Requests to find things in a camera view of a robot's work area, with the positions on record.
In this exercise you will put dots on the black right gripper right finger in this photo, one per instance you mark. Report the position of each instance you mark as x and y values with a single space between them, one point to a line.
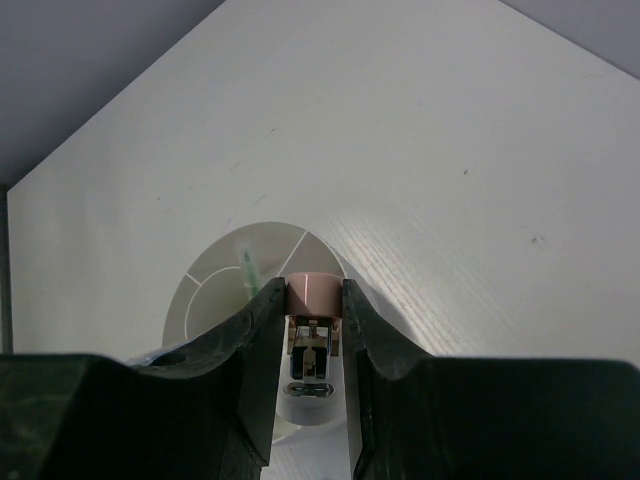
413 415

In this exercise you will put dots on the green clear pen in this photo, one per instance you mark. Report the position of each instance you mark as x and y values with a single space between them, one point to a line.
249 268

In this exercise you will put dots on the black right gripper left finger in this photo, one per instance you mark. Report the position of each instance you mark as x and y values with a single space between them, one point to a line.
204 410

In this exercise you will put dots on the white round compartment organizer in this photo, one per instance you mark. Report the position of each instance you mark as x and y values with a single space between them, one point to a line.
213 290

